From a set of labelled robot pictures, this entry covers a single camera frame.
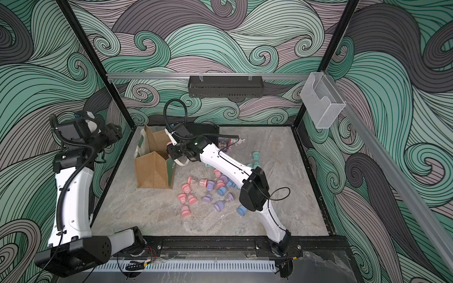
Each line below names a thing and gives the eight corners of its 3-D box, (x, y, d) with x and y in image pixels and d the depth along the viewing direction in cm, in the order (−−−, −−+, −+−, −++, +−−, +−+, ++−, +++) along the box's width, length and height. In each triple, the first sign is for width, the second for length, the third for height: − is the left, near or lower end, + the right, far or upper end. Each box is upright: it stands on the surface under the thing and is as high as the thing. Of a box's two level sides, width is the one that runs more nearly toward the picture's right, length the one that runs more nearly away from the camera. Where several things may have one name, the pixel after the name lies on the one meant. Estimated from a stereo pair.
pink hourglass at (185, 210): (182, 217, 83) (181, 215, 81) (179, 197, 90) (177, 194, 87) (190, 215, 84) (189, 212, 81) (186, 195, 91) (185, 192, 88)
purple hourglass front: (219, 212, 85) (219, 210, 82) (214, 206, 87) (214, 203, 84) (234, 200, 89) (235, 197, 86) (230, 194, 91) (230, 191, 88)
